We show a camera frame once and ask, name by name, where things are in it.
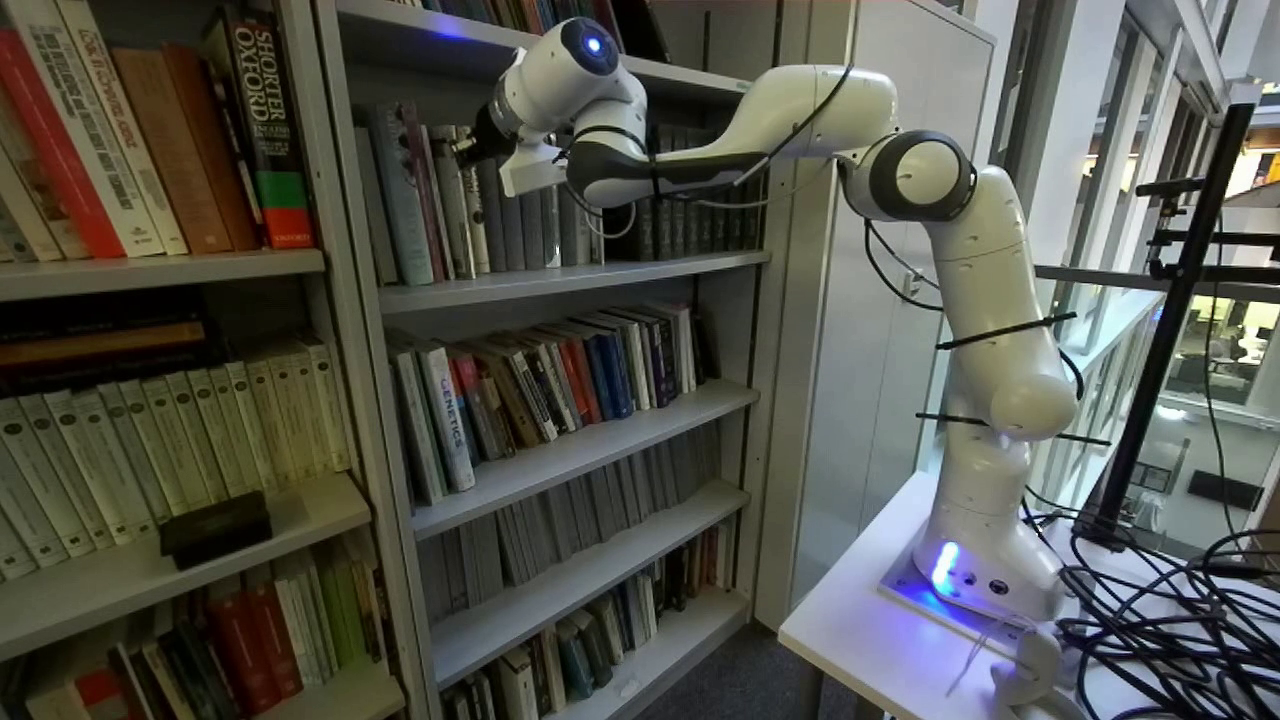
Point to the black lying book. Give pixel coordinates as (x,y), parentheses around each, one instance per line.
(213,531)

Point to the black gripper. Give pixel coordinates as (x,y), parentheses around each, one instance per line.
(480,142)

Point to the light blue tall book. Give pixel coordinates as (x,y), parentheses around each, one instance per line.
(400,195)

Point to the maroon Horizonte German book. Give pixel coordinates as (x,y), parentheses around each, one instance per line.
(427,191)

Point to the black green red book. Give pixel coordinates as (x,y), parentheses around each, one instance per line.
(249,53)

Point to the white volume row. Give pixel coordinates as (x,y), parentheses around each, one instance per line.
(106,467)

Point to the grey metal bookshelf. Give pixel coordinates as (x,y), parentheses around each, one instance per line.
(585,576)

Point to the brown hardcover book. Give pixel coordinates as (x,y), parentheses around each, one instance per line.
(191,149)

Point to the colourful book row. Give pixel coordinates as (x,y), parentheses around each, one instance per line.
(490,397)

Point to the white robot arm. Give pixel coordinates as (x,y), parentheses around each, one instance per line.
(568,115)

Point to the black tripod stand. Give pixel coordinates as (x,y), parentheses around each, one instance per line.
(1178,284)

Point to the cream Machine Intelligence book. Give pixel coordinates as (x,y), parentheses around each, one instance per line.
(458,206)

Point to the grey neighbouring bookshelf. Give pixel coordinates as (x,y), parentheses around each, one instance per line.
(281,631)

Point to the red hardcover book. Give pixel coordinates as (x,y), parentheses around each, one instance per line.
(55,149)

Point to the dark book row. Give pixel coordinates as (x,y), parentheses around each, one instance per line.
(691,224)

